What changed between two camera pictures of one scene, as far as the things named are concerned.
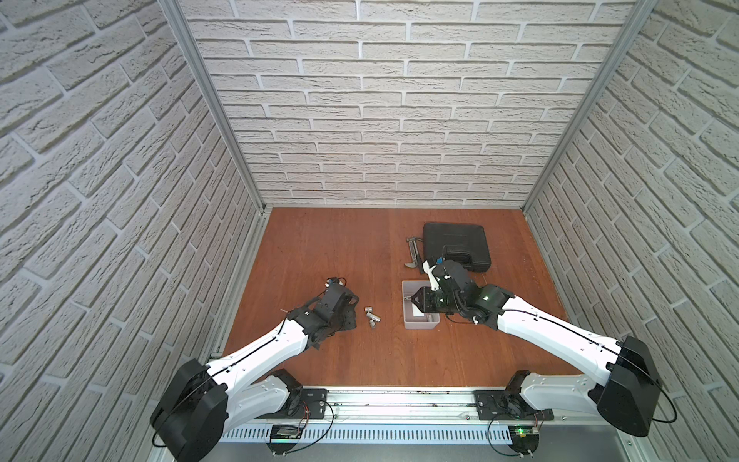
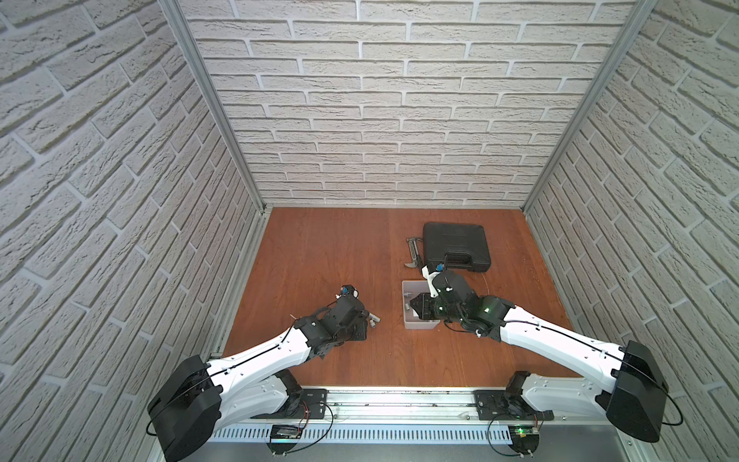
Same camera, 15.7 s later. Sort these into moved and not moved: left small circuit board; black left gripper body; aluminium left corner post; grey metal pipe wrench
Moved: black left gripper body
Not moved: left small circuit board; aluminium left corner post; grey metal pipe wrench
